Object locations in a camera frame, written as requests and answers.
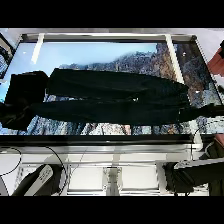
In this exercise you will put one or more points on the black garment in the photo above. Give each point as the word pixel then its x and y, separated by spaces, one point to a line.
pixel 26 86

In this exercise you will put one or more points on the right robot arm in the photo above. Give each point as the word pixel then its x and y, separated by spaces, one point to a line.
pixel 200 170

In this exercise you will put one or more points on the black pants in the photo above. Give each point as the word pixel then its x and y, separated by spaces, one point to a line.
pixel 113 96

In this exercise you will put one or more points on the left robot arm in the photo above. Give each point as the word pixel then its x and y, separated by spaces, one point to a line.
pixel 40 179

